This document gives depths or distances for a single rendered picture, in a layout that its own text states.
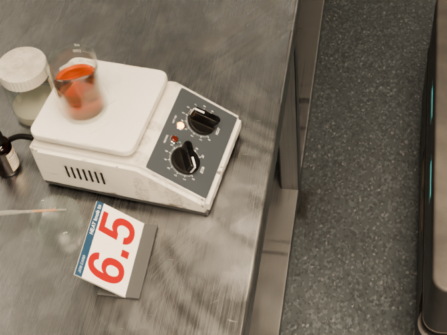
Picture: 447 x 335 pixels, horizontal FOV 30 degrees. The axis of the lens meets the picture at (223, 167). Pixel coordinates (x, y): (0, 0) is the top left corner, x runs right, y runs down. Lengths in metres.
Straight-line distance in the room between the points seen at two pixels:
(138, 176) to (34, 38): 0.34
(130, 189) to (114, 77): 0.13
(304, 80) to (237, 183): 1.04
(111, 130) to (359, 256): 0.96
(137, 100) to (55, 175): 0.13
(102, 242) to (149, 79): 0.19
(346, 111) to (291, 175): 0.34
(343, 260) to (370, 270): 0.06
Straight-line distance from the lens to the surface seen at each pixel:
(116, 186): 0.91
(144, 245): 0.89
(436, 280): 1.32
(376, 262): 1.75
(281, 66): 1.04
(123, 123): 0.89
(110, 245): 0.87
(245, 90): 1.02
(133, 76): 0.93
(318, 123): 1.97
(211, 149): 0.91
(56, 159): 0.91
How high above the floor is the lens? 1.49
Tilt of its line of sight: 52 degrees down
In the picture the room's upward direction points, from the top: 8 degrees counter-clockwise
